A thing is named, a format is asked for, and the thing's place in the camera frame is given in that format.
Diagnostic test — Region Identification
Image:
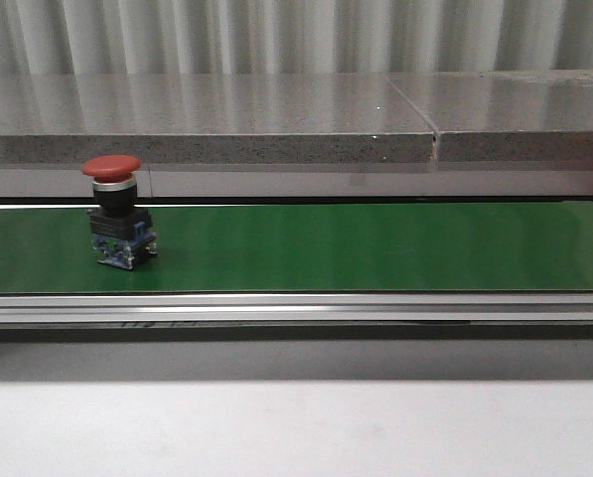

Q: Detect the red mushroom push button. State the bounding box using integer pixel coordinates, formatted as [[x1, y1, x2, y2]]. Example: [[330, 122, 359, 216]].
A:
[[81, 154, 157, 270]]

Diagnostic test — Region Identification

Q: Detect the green conveyor belt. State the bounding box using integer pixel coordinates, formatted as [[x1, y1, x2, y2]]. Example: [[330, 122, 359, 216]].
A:
[[0, 202, 593, 294]]

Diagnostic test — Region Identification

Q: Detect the grey granite countertop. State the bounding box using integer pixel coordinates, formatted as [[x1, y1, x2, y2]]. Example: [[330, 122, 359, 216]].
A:
[[0, 71, 593, 200]]

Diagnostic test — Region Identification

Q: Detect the grey pleated curtain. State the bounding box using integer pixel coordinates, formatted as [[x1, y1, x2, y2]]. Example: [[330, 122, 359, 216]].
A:
[[0, 1, 593, 75]]

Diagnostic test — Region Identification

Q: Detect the aluminium conveyor frame rail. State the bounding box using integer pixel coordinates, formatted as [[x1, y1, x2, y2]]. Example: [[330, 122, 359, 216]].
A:
[[0, 292, 593, 342]]

